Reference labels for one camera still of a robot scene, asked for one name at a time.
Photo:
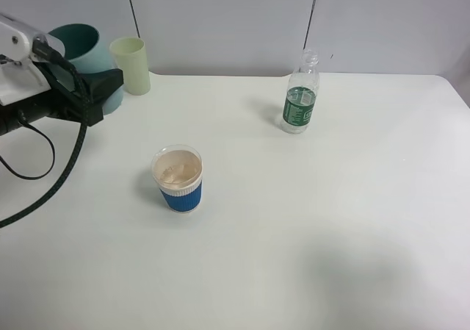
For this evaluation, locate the teal plastic cup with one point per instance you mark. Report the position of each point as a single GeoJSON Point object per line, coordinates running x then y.
{"type": "Point", "coordinates": [88, 53]}

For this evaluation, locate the clear bottle green label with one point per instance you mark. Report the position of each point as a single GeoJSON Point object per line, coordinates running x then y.
{"type": "Point", "coordinates": [301, 94]}

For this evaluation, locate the light green plastic cup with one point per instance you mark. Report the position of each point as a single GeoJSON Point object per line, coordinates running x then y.
{"type": "Point", "coordinates": [130, 57]}

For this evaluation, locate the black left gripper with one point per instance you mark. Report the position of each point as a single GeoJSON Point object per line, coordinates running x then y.
{"type": "Point", "coordinates": [63, 104]}

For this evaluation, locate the blue sleeved glass cup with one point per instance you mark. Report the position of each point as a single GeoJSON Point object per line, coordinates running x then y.
{"type": "Point", "coordinates": [178, 172]}

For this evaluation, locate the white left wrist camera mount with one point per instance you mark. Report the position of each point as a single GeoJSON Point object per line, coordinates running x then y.
{"type": "Point", "coordinates": [20, 77]}

